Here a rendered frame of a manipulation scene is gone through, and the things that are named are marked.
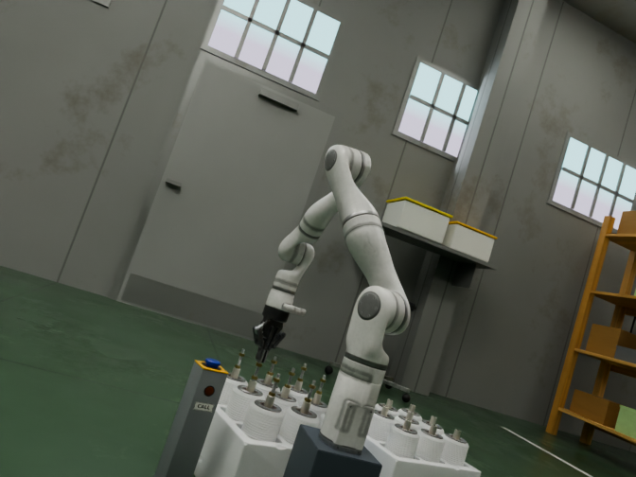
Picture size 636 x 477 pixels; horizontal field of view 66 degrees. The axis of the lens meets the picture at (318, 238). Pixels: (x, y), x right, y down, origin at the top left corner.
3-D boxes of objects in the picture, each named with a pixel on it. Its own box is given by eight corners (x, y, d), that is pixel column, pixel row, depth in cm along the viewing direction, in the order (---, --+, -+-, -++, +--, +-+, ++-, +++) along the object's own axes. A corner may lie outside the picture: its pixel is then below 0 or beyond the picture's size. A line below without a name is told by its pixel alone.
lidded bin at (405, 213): (422, 245, 441) (431, 218, 443) (444, 245, 404) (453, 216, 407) (377, 227, 429) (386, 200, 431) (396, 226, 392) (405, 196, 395)
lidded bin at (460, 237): (467, 262, 452) (474, 238, 454) (490, 263, 418) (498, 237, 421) (428, 247, 441) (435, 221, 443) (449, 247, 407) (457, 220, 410)
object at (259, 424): (255, 468, 135) (276, 403, 136) (268, 485, 126) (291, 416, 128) (222, 463, 130) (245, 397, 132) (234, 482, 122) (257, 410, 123)
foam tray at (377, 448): (467, 525, 164) (482, 471, 166) (378, 520, 145) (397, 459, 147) (393, 468, 198) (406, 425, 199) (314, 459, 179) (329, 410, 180)
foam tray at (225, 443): (344, 521, 137) (364, 456, 139) (220, 517, 117) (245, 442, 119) (280, 456, 170) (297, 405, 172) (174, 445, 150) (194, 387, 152)
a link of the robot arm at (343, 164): (335, 134, 124) (357, 214, 111) (364, 144, 129) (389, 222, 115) (316, 158, 130) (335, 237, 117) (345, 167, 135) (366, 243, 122)
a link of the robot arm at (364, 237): (388, 222, 118) (364, 209, 111) (421, 326, 103) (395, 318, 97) (360, 240, 122) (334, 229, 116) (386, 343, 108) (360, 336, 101)
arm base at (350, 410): (367, 457, 98) (393, 374, 99) (326, 447, 95) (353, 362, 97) (351, 439, 107) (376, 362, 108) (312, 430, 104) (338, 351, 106)
